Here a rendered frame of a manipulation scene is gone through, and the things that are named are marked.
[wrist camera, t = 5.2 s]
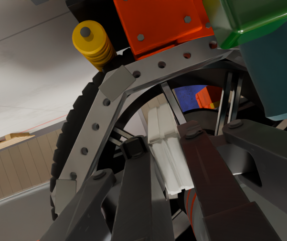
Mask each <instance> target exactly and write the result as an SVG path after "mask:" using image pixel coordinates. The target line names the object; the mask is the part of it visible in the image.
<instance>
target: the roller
mask: <svg viewBox="0 0 287 241"><path fill-rule="evenodd" d="M72 40H73V44H74V46H75V47H76V49H77V50H78V51H79V52H80V53H81V54H82V55H83V56H84V57H85V58H86V59H87V60H88V61H89V62H90V63H91V64H92V65H93V66H94V67H95V68H96V69H97V70H98V71H99V72H102V68H103V67H104V66H105V65H106V64H107V63H108V64H111V60H112V59H113V58H115V57H116V56H117V53H116V51H115V49H114V47H113V45H112V43H111V41H110V39H109V37H108V35H107V33H106V32H105V29H104V28H103V26H102V25H101V24H99V23H98V22H95V21H92V20H87V21H83V22H81V23H79V24H78V25H77V26H76V27H75V29H74V31H73V35H72Z"/></svg>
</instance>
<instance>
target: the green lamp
mask: <svg viewBox="0 0 287 241"><path fill-rule="evenodd" d="M202 3H203V6H204V9H205V11H206V14H207V16H208V19H209V21H210V24H211V27H212V29H213V32H214V35H215V37H216V40H217V42H218V45H219V46H220V48H221V49H224V50H225V49H230V48H233V47H235V46H238V45H241V44H244V43H246V42H249V41H251V40H254V39H256V38H259V37H262V36H264V35H267V34H269V33H272V32H273V31H275V30H276V29H277V28H279V27H280V26H281V25H282V24H284V23H285V22H286V21H287V0H202Z"/></svg>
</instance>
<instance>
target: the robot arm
mask: <svg viewBox="0 0 287 241"><path fill-rule="evenodd" d="M222 132H223V134H222V135H217V136H209V135H208V134H207V132H206V131H205V130H202V129H201V127H200V125H199V124H198V122H197V121H194V120H192V121H189V122H186V123H184V124H181V125H178V126H177V124H176V121H175V119H174V116H173V114H172V111H171V109H170V106H169V103H168V104H167V103H163V104H160V105H159V107H156V106H155V107H153V108H150V109H149V111H148V138H145V137H144V136H143V135H137V136H134V137H131V138H129V139H127V140H125V141H123V142H122V143H121V144H120V146H119V147H120V149H121V151H122V153H123V156H124V158H125V160H126V162H125V167H124V170H122V171H120V172H118V173H117V174H114V173H113V171H112V169H110V168H107V169H103V170H98V171H96V172H94V174H93V175H91V176H90V177H89V178H88V179H87V180H86V182H85V183H84V184H83V185H82V187H81V188H80V189H79V190H78V192H77V193H76V194H75V196H74V197H73V198H72V199H71V201H70V202H69V203H68V204H67V206H66V207H65V208H64V209H63V211H62V212H61V213H60V215H59V216H58V217H57V218H56V220H55V221H54V222H53V223H52V225H51V226H50V227H49V229H48V230H47V231H46V232H45V234H44V235H43V236H42V237H41V238H40V240H39V241H175V238H174V231H173V224H172V217H171V210H170V200H169V195H168V194H171V195H174V194H177V193H179V192H181V190H182V189H186V190H188V189H191V188H195V192H196V195H197V198H198V201H199V204H200V207H201V211H202V214H203V218H202V219H203V222H204V226H205V229H206V233H207V236H208V239H209V241H282V240H281V239H280V237H279V236H278V234H277V233H276V231H275V230H274V228H273V227H272V225H271V224H270V222H269V221H268V219H267V218H266V216H265V215H264V213H263V212H262V210H261V208H260V207H259V206H258V204H257V203H256V202H255V201H253V202H250V201H249V199H248V197H247V196H246V194H245V193H244V191H243V190H242V188H241V187H240V185H239V183H238V182H237V180H236V178H235V177H234V175H237V176H238V179H239V180H240V181H241V182H242V183H244V184H245V185H246V186H248V187H249V188H251V189H252V190H253V191H255V192H256V193H258V194H259V195H260V196H262V197H263V198H265V199H266V200H267V201H269V202H270V203H272V204H273V205H274V206H276V207H277V208H279V209H280V210H281V211H283V212H284V213H286V214H287V131H285V130H281V129H278V128H275V127H271V126H268V125H265V124H261V123H259V122H255V121H252V120H247V119H242V120H240V119H237V120H233V121H231V122H230V123H228V124H226V125H224V126H223V127H222ZM165 187H166V188H165ZM166 189H167V190H166ZM167 192H168V193H167Z"/></svg>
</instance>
